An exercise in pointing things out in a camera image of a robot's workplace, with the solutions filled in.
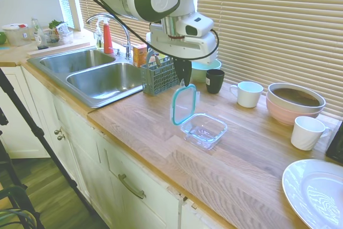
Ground red spray bottle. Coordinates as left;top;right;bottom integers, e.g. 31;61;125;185
96;16;115;54

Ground mint green bowl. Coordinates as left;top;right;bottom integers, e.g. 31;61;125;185
190;59;222;84

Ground grey plastic cutlery basket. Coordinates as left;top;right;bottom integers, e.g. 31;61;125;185
140;50;181;97

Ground clear soap bottle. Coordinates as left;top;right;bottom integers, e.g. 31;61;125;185
93;26;105;50

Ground black camera tripod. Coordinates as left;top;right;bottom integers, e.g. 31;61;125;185
0;68;94;229

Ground stainless steel sink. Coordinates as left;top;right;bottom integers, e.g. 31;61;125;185
26;49;145;109

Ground white kitchen cabinet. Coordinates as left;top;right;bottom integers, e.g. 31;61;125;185
0;65;234;229

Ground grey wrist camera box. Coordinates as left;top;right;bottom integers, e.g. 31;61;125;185
176;16;214;38

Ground white lidded storage tub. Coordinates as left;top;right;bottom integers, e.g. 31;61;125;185
2;23;30;47

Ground beige blind over sink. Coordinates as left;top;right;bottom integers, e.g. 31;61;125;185
76;0;161;53

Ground pink and grey stacked bowls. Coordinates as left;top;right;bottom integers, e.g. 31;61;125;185
267;83;327;114

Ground black toaster oven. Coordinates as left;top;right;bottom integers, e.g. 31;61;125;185
325;120;343;164

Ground green cable coil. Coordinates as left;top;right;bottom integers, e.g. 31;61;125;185
0;207;37;229

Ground white plate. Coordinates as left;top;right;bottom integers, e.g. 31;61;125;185
281;159;343;229

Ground orange cardboard box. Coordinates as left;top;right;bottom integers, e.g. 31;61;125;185
132;43;148;68

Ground wide beige window blind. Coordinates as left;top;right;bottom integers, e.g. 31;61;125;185
197;0;343;119

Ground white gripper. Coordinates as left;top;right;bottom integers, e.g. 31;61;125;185
146;23;218;87

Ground pink bowl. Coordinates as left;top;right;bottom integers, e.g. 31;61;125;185
266;96;325;127

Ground wide white mug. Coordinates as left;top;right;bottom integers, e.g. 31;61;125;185
229;81;264;108

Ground wooden cutting board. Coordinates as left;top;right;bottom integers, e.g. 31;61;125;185
26;42;91;56

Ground clear lid with teal rim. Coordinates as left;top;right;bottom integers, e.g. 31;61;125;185
170;83;200;127

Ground clear glass food container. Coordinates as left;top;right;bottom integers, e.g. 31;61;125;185
180;113;228;151

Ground small side window blind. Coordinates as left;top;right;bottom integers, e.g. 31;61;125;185
53;0;75;29

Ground clear bottle with dark liquid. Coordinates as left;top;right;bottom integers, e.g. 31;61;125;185
31;17;48;50

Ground chrome faucet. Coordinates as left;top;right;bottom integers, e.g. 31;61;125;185
86;13;133;60

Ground clear plastic produce package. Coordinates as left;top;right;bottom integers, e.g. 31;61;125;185
44;19;74;45

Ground ribbed white cup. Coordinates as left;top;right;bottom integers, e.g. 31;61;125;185
290;116;332;151

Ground black mug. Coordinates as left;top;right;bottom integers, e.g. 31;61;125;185
205;69;225;94

